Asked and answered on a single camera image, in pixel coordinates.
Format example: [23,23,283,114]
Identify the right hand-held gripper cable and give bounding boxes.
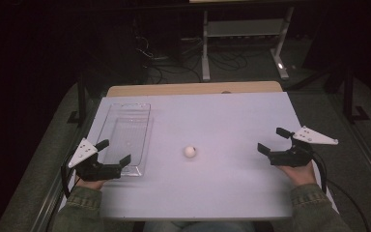
[312,151,371,232]

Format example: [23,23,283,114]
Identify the clear plastic box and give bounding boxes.
[96,102,153,178]

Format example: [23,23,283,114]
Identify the hand-held gripper cable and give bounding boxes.
[312,151,371,232]
[60,154,79,199]

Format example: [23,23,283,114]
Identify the white metal stand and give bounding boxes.
[201,5,296,82]

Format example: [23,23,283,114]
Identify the white ball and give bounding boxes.
[184,145,197,159]

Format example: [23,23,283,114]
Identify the black metal stand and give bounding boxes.
[341,66,371,124]
[67,72,89,128]

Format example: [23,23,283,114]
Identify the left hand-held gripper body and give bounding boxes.
[68,137,124,182]

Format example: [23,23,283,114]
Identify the black floor cables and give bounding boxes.
[134,34,249,85]

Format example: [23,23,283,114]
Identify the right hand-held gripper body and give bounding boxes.
[269,125,339,167]

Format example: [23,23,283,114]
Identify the left hand-held gripper cable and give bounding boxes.
[60,154,79,199]

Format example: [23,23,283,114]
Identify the person's left hand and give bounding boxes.
[76,178,110,191]

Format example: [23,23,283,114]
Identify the person's right hand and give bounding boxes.
[276,160,317,188]

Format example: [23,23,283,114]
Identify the white table cover sheet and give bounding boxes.
[59,91,339,221]

